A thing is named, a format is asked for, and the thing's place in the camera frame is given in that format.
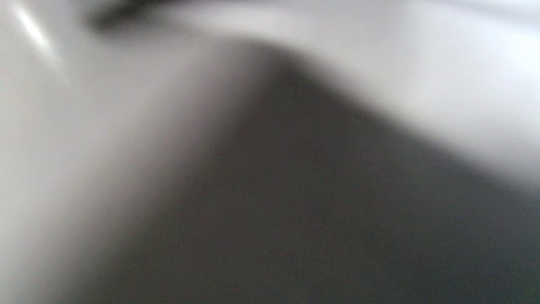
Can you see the person's right hand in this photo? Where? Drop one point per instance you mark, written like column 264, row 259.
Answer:
column 122, row 10

